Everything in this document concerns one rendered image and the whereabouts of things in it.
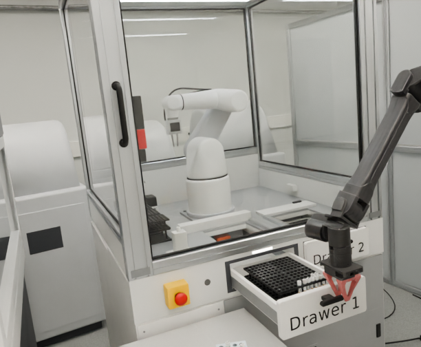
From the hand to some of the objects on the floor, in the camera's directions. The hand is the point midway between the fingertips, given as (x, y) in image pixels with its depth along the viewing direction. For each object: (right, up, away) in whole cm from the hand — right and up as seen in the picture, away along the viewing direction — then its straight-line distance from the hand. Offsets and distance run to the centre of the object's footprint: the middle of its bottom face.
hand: (342, 295), depth 113 cm
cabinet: (-23, -79, +93) cm, 124 cm away
